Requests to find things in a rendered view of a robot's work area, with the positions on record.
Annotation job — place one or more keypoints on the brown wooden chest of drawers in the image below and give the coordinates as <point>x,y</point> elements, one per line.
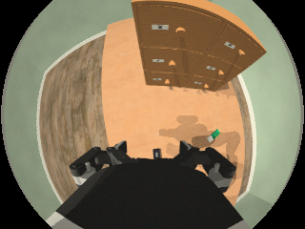
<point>208,7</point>

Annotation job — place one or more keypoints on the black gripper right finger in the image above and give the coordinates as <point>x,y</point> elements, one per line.
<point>218,168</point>

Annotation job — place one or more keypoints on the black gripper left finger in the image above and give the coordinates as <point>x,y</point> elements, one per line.
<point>94,159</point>

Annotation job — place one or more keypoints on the green and white eraser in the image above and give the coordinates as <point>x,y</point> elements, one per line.
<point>213,135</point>

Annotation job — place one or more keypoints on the black nine-volt battery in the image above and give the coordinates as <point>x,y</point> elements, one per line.
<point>156,153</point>

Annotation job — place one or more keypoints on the brown wooden drawer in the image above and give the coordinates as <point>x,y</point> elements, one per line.
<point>167,78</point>
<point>165,58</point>
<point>167,24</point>
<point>235,45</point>
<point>218,68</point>
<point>203,82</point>

